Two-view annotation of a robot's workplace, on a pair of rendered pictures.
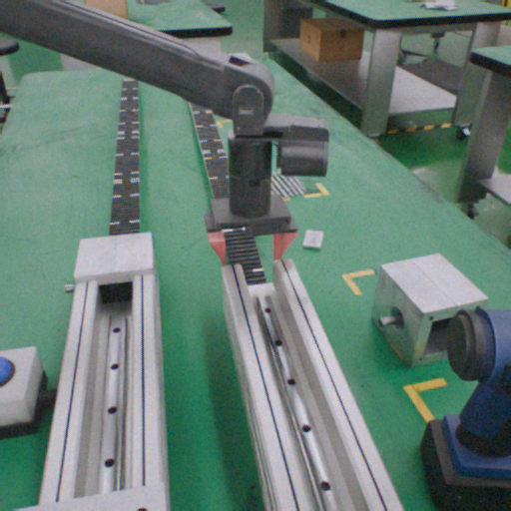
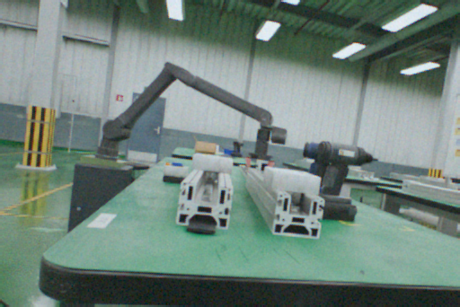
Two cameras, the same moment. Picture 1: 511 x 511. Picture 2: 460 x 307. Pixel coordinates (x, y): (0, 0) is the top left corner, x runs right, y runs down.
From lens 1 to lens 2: 1.04 m
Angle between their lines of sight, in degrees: 31
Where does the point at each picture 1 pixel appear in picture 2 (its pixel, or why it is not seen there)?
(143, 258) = not seen: hidden behind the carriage
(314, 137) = (282, 131)
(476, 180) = not seen: hidden behind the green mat
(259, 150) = (266, 132)
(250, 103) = (265, 117)
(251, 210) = (260, 151)
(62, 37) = (219, 95)
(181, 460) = not seen: hidden behind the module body
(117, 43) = (234, 99)
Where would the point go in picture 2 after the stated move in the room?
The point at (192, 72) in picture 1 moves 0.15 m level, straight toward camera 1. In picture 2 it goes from (252, 108) to (252, 103)
